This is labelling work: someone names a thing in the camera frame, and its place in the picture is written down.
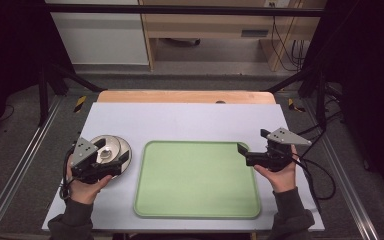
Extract wooden desk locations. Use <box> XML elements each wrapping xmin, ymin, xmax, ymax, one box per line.
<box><xmin>138</xmin><ymin>0</ymin><xmax>328</xmax><ymax>72</ymax></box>

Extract white wall socket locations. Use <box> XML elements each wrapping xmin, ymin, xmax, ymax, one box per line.
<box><xmin>263</xmin><ymin>0</ymin><xmax>292</xmax><ymax>9</ymax></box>

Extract white table mat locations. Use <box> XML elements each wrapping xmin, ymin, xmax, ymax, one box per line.
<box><xmin>41</xmin><ymin>101</ymin><xmax>326</xmax><ymax>233</ymax></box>

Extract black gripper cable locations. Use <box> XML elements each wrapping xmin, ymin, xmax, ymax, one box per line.
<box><xmin>292</xmin><ymin>124</ymin><xmax>337</xmax><ymax>212</ymax></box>
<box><xmin>58</xmin><ymin>145</ymin><xmax>77</xmax><ymax>202</ymax></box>

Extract black curtain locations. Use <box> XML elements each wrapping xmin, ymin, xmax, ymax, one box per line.
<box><xmin>0</xmin><ymin>0</ymin><xmax>76</xmax><ymax>148</ymax></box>
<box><xmin>301</xmin><ymin>0</ymin><xmax>384</xmax><ymax>201</ymax></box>

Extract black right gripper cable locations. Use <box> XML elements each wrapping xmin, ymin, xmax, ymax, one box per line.
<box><xmin>292</xmin><ymin>124</ymin><xmax>337</xmax><ymax>212</ymax></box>

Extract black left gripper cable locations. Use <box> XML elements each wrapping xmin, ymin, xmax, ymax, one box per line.
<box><xmin>58</xmin><ymin>145</ymin><xmax>77</xmax><ymax>202</ymax></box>

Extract person's right hand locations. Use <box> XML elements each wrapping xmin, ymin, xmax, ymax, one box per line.
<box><xmin>253</xmin><ymin>144</ymin><xmax>298</xmax><ymax>194</ymax></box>

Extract yellow black tape marker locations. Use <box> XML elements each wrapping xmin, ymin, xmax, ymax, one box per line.
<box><xmin>287</xmin><ymin>97</ymin><xmax>307</xmax><ymax>113</ymax></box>
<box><xmin>73</xmin><ymin>95</ymin><xmax>88</xmax><ymax>114</ymax></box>

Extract aluminium floor rail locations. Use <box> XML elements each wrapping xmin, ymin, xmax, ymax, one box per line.
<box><xmin>302</xmin><ymin>98</ymin><xmax>380</xmax><ymax>240</ymax></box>
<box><xmin>0</xmin><ymin>95</ymin><xmax>64</xmax><ymax>240</ymax></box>

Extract black metal frame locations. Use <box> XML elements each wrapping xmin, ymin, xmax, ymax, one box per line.
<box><xmin>38</xmin><ymin>3</ymin><xmax>329</xmax><ymax>128</ymax></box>

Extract wooden table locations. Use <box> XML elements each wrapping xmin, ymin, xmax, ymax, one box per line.
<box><xmin>96</xmin><ymin>89</ymin><xmax>277</xmax><ymax>105</ymax></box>

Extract white plate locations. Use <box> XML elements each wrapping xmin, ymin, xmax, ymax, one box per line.
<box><xmin>111</xmin><ymin>136</ymin><xmax>133</xmax><ymax>180</ymax></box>

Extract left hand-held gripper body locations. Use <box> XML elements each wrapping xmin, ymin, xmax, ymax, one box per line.
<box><xmin>69</xmin><ymin>137</ymin><xmax>123</xmax><ymax>184</ymax></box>

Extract person's left hand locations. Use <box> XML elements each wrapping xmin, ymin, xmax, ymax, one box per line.
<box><xmin>65</xmin><ymin>165</ymin><xmax>114</xmax><ymax>205</ymax></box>

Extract black hanging cables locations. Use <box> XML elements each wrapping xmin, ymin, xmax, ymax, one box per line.
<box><xmin>270</xmin><ymin>14</ymin><xmax>307</xmax><ymax>72</ymax></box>

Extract green tray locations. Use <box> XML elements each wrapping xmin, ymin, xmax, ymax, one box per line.
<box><xmin>133</xmin><ymin>140</ymin><xmax>262</xmax><ymax>220</ymax></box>

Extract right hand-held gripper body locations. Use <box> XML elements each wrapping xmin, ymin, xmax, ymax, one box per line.
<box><xmin>246</xmin><ymin>127</ymin><xmax>313</xmax><ymax>173</ymax></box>

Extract white cabinet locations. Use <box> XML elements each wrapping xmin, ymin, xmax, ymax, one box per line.
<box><xmin>44</xmin><ymin>0</ymin><xmax>150</xmax><ymax>66</ymax></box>

